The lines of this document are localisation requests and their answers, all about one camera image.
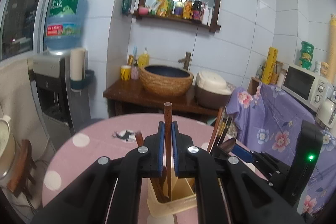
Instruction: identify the white kettle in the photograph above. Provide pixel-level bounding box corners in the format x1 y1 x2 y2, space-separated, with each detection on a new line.
315 98 336 130

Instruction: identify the yellow soap bottle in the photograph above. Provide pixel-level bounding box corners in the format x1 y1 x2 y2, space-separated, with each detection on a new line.
138 47 150 68

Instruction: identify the beige cloth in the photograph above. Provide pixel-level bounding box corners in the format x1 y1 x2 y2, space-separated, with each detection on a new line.
0 58 54 151

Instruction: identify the black chopstick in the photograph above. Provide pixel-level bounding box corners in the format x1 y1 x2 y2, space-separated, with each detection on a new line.
222 116 233 144

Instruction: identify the pink polka dot tablecloth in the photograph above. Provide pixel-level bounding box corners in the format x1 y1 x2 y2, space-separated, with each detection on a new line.
42 113 268 224

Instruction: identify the stack of green cups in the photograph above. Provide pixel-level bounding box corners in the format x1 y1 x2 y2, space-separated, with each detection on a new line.
298 41 315 70

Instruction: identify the white microwave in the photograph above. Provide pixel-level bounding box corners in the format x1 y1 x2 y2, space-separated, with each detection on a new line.
281 64 333 112

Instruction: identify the wooden washstand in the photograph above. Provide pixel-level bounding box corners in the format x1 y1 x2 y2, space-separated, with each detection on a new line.
102 79 224 123

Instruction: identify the window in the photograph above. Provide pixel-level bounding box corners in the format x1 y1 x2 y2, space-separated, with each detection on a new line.
0 0 61 62

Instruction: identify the yellow mug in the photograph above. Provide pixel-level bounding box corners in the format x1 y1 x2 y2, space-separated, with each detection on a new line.
120 65 132 81

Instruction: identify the yellow roll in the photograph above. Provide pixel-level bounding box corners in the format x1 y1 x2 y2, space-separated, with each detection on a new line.
261 47 278 84

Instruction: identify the grey water dispenser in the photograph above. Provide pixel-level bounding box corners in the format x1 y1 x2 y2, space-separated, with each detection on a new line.
33 49 92 134

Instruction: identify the row of condiment bottles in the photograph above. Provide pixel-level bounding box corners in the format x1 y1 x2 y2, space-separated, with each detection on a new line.
150 0 213 26

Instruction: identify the green hanging packet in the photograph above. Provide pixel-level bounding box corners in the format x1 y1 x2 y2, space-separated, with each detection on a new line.
122 0 133 16

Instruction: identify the paper cup tube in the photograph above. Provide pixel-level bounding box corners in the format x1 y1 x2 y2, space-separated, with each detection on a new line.
70 48 86 82

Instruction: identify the wooden box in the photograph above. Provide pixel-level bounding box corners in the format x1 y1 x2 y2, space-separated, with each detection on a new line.
247 61 284 92

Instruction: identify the pink floral bottle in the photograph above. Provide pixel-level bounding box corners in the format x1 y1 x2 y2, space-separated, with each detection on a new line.
131 60 140 80

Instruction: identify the woven basin sink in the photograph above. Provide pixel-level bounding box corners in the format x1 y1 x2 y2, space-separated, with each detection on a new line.
139 64 194 97

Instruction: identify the blue cup holder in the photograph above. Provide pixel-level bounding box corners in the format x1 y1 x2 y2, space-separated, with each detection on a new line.
70 70 95 90

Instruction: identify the bronze faucet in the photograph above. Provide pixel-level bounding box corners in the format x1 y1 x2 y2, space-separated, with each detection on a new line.
178 52 192 70

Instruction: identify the metal spoon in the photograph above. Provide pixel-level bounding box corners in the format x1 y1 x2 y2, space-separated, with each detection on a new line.
219 138 237 154

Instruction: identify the beige plastic utensil holder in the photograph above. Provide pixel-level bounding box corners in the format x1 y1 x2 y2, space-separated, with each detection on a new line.
146 176 198 217

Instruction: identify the purple floral cloth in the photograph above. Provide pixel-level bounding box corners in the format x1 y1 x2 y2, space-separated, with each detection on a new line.
226 82 336 215

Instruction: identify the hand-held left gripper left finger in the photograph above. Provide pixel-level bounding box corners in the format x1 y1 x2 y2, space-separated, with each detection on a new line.
31 121 166 224

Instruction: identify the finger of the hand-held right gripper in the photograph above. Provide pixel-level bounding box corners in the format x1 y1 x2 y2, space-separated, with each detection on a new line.
233 146 290 180

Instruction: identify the wooden chair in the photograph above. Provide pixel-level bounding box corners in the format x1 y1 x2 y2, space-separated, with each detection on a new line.
7 139 38 199

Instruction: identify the blue water jug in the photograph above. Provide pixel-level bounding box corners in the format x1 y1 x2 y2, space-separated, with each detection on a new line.
43 0 89 51

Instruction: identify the white rice cooker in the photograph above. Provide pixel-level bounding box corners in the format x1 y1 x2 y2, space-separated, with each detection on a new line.
194 71 232 109

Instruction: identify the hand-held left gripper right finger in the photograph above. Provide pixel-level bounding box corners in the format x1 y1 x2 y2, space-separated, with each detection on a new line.
171 121 306 224

